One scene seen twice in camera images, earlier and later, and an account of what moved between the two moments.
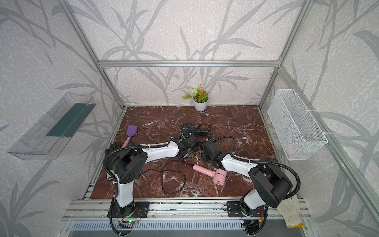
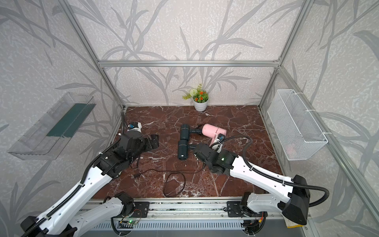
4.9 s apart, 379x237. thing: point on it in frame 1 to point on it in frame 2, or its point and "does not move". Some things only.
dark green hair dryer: [187, 130] does not move
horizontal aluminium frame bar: [262, 63] does not move
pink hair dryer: [219, 175] to [213, 131]
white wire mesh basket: [298, 135] does not move
